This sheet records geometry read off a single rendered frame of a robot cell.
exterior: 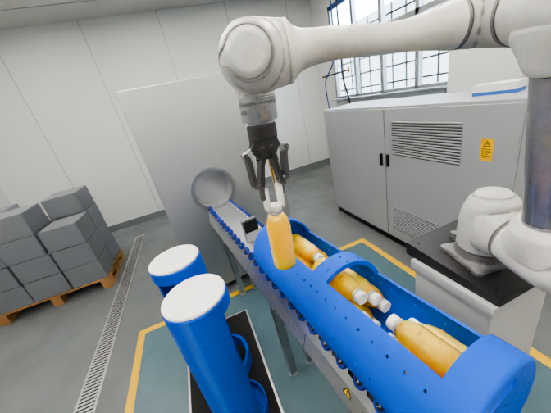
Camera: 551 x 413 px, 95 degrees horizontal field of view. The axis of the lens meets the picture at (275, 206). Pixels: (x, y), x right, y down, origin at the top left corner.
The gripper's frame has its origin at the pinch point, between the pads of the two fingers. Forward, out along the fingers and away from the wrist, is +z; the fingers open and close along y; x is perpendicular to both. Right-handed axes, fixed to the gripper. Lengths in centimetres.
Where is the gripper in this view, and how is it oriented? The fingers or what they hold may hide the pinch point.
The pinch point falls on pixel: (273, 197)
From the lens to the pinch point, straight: 71.2
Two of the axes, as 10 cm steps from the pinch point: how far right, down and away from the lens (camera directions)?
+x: 4.9, 2.8, -8.2
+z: 1.5, 9.1, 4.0
